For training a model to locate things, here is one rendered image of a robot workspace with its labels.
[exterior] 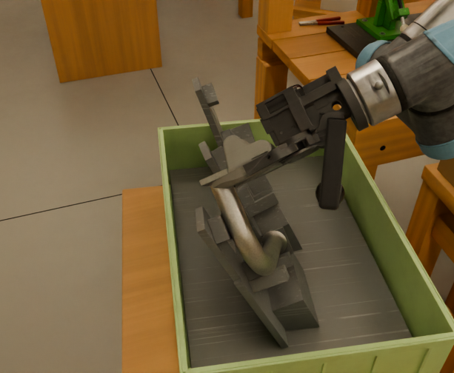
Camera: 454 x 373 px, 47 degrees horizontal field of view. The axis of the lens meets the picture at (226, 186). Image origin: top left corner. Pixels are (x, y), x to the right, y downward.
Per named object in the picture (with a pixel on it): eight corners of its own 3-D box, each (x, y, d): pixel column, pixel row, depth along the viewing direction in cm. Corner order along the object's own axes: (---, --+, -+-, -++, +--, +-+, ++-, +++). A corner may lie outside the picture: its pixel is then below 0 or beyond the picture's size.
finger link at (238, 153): (197, 155, 69) (259, 123, 68) (216, 194, 68) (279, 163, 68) (193, 151, 66) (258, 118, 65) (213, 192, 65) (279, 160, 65)
